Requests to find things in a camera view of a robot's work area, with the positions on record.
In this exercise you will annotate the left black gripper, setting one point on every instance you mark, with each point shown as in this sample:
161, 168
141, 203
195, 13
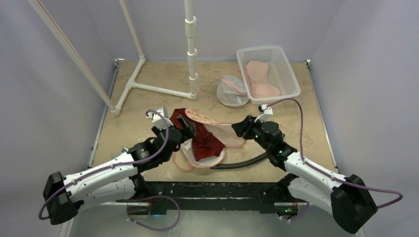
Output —
188, 130

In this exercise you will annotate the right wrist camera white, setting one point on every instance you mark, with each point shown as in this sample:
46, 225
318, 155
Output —
265, 113

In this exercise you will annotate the white plastic basket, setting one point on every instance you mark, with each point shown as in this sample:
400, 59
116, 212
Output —
280, 75

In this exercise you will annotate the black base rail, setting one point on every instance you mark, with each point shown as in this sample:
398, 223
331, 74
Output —
264, 198

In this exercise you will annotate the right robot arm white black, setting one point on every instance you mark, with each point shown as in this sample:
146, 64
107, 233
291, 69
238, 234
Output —
347, 199

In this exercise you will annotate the white mesh laundry bag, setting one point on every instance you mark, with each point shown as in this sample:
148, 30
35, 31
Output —
231, 91

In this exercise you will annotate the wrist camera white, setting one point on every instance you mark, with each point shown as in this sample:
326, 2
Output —
265, 113
160, 118

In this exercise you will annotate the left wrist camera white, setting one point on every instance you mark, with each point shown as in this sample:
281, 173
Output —
160, 118

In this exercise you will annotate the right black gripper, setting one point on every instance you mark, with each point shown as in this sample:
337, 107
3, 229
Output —
246, 126

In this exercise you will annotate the red adjustable wrench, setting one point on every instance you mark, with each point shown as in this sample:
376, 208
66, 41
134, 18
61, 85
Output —
123, 150

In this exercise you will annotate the floral mesh laundry bag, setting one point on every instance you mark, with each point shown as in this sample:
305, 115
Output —
222, 131

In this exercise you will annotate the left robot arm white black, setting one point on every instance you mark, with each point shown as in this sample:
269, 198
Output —
118, 179

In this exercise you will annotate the dark red bra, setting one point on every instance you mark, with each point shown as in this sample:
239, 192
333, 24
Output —
204, 144

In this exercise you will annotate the white pvc pipe rack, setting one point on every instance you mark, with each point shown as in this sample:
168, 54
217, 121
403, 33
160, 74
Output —
115, 109

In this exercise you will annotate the pink bra in basket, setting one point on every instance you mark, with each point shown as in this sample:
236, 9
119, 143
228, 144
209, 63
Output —
256, 74

